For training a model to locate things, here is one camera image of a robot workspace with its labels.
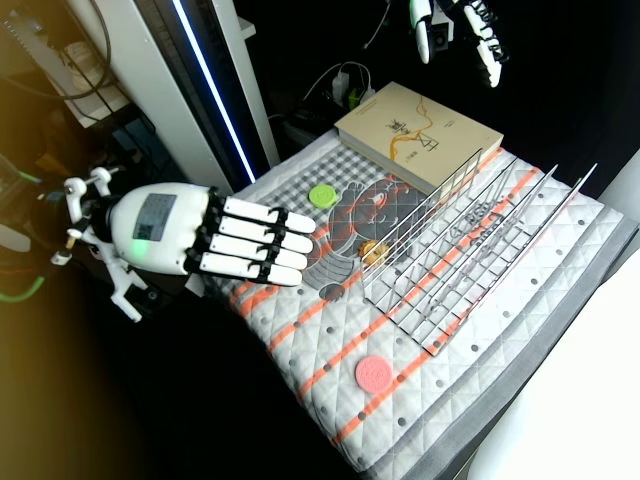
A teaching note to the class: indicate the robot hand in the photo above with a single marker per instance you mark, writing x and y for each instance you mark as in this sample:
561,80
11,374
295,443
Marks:
160,225
487,55

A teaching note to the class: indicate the cluttered white shelf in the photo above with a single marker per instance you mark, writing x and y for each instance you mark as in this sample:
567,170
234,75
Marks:
95,105

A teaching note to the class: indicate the small green plug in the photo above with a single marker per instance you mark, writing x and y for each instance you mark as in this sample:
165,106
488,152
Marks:
356,98

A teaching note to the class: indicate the white power adapter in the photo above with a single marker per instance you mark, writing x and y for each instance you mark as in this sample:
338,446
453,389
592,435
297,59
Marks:
341,87

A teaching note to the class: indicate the white pillar with blue light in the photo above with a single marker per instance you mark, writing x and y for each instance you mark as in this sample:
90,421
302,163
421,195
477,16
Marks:
150,75

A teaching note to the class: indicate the green toy cookie disc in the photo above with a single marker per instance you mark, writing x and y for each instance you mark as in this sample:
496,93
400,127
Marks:
323,195

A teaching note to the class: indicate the yellow flower-shaped toy cookie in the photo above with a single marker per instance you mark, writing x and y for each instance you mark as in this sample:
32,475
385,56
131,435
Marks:
372,250

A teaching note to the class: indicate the quilt with printed bear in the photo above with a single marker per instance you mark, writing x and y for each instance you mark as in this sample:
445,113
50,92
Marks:
350,325

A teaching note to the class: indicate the pink toy cookie disc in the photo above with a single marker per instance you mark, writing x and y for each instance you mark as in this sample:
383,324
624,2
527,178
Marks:
374,373

